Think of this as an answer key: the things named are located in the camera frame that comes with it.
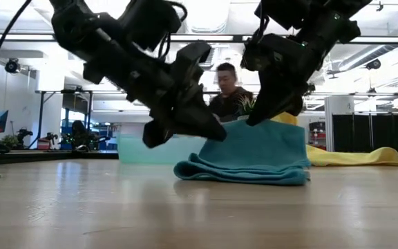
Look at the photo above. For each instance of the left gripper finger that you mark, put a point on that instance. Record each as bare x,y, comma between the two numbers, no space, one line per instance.
202,124
157,135

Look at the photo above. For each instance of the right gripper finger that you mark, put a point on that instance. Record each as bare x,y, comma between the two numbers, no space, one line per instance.
294,100
266,100

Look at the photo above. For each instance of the teal microfiber towel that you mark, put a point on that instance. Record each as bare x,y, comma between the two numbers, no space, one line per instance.
254,148

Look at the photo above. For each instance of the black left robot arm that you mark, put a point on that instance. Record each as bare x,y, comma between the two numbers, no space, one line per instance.
81,31

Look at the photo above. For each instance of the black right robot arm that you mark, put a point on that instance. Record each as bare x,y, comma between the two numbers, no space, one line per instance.
323,20

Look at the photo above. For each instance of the yellow microfiber towel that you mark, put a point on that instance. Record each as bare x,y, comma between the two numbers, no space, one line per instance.
351,159

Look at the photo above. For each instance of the translucent green plastic bin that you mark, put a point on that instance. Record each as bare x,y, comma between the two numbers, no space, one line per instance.
150,150

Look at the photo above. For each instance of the potted plant white geometric pot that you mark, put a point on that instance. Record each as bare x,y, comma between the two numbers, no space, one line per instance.
246,105

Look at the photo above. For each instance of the person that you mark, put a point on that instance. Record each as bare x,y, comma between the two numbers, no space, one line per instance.
230,100

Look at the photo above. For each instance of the red storage bin rack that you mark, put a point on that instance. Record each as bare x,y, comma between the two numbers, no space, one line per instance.
316,135

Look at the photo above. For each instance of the black room partition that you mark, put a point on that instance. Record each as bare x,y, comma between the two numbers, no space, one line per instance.
368,131

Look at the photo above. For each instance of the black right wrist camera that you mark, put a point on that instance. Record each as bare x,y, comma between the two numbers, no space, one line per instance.
257,53

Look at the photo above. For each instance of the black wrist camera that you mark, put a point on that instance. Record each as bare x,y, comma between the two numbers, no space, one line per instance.
257,53
193,62

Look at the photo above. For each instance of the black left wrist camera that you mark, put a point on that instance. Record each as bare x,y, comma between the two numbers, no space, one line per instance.
193,62

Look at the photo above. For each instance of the black ceiling camera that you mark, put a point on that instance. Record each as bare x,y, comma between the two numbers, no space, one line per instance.
12,65
373,64

